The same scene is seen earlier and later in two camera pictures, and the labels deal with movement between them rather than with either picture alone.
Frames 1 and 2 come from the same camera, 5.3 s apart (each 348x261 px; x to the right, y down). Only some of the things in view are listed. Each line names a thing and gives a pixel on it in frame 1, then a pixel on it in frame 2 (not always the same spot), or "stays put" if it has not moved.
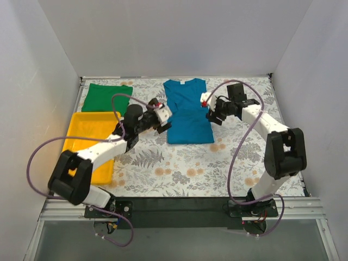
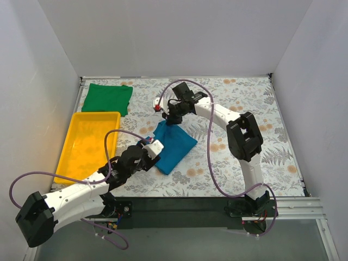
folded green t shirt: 99,98 stays put
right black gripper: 216,113 to 174,119
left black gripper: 156,124 to 149,162
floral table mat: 243,111 stays put
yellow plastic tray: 91,124 stays put
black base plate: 201,212 stays put
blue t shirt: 188,124 to 178,141
